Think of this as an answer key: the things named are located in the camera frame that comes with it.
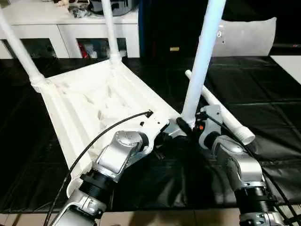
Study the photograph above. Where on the grey helmet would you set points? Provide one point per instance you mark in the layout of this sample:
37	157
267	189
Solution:
120	7

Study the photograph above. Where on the white glass-door cabinet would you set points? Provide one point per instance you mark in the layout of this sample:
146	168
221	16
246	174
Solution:
58	28

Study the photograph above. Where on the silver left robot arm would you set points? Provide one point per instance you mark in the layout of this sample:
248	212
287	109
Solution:
117	153

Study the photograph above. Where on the small yellow label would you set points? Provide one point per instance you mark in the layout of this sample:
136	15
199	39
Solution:
174	49

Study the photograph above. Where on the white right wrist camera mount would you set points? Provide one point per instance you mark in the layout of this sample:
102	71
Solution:
211	120

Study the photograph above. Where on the black clutter pile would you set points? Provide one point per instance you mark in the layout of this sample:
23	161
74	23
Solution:
78	11

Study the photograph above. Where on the beige plush toy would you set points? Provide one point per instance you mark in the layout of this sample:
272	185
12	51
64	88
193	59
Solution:
64	2

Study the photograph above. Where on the black work mat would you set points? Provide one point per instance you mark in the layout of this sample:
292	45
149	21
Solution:
258	89

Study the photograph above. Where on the grey cushion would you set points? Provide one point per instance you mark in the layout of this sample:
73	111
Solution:
249	37

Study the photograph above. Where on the white plastic table leg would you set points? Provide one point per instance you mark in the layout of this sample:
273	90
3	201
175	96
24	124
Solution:
110	30
18	47
202	58
235	120

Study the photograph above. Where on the white plastic table top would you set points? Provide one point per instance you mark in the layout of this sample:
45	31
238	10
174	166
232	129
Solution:
94	94

